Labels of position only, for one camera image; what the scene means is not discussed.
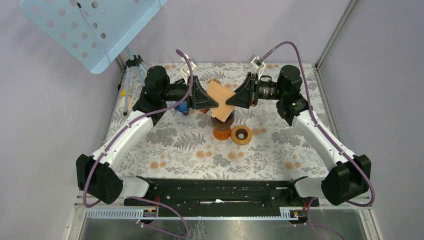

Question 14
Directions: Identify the orange coffee filter box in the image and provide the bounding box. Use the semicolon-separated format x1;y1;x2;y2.
206;77;222;85

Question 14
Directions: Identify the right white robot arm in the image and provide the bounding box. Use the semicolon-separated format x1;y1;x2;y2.
226;65;376;207

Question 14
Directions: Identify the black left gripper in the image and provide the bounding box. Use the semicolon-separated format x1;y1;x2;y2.
160;75;219;110

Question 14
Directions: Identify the orange glass carafe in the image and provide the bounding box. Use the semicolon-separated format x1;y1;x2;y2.
212;127;232;141

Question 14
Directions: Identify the blue dripper on left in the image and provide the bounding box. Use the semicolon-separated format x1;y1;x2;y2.
174;102;190;116

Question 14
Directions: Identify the light blue music stand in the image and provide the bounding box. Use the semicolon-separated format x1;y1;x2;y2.
19;0;169;117

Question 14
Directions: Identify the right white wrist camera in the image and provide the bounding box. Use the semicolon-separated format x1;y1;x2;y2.
250;55;266;79

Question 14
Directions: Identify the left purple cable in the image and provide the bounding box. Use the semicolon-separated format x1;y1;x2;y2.
82;49;195;239

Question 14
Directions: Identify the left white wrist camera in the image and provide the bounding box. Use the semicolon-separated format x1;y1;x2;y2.
180;54;198;81

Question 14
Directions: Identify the floral tablecloth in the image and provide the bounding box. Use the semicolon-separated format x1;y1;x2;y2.
115;63;330;180

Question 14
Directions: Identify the light wooden dripper ring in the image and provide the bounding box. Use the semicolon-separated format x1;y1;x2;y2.
230;124;253;146

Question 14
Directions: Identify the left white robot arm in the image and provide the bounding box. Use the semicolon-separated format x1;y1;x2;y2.
76;65;219;208

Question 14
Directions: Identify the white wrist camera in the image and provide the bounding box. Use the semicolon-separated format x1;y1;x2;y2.
180;54;198;81
250;55;266;79

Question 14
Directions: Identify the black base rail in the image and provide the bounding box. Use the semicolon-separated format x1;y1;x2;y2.
144;178;320;218

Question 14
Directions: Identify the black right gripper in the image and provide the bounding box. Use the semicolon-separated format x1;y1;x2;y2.
226;72;286;110

